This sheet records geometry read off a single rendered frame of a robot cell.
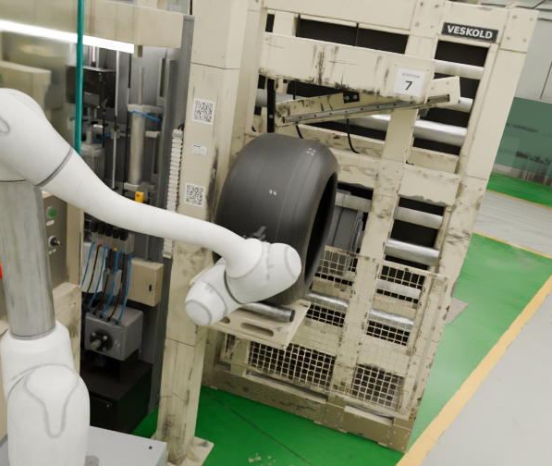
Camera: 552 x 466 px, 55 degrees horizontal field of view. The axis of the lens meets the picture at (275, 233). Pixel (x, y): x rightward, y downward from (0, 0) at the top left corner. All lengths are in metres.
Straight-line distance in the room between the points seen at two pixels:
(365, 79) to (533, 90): 9.05
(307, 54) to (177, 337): 1.16
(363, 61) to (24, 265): 1.25
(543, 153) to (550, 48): 1.82
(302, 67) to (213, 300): 1.02
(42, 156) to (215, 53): 0.87
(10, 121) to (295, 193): 0.84
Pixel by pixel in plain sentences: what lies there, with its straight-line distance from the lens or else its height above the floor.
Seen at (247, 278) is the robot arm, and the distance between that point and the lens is 1.15.
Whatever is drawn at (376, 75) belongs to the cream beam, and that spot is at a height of 1.70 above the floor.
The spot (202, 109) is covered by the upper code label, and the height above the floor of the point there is 1.51.
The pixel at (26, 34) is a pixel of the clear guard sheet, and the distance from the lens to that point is 1.55.
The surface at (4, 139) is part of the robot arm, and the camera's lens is 1.04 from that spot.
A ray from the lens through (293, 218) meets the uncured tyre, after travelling 1.57.
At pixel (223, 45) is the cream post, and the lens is 1.77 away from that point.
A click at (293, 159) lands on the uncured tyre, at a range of 1.65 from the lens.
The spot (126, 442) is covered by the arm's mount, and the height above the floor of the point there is 0.76.
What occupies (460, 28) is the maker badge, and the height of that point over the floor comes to 1.91.
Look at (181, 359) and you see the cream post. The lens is 2.16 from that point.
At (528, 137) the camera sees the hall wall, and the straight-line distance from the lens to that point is 10.81.
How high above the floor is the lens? 1.78
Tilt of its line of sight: 20 degrees down
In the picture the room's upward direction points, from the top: 9 degrees clockwise
